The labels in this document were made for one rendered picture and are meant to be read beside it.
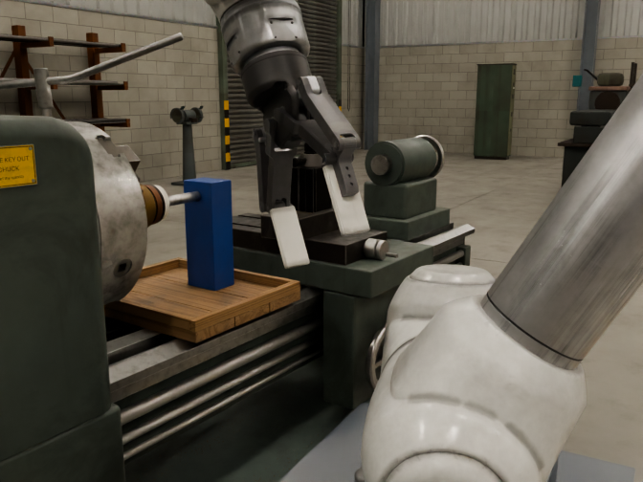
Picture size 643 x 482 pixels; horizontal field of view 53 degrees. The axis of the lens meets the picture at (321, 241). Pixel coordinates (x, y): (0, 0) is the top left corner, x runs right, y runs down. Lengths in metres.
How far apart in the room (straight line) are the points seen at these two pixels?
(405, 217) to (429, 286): 1.20
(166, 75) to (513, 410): 10.33
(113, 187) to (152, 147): 9.47
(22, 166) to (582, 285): 0.60
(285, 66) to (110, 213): 0.42
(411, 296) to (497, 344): 0.22
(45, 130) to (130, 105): 9.37
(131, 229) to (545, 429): 0.69
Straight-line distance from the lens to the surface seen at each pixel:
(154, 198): 1.23
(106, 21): 10.00
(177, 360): 1.14
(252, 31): 0.71
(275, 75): 0.69
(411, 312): 0.76
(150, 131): 10.46
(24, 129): 0.81
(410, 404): 0.57
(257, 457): 1.44
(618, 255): 0.57
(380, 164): 1.93
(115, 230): 1.02
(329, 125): 0.62
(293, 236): 0.74
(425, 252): 1.56
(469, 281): 0.77
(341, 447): 1.05
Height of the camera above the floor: 1.28
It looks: 13 degrees down
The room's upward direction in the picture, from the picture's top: straight up
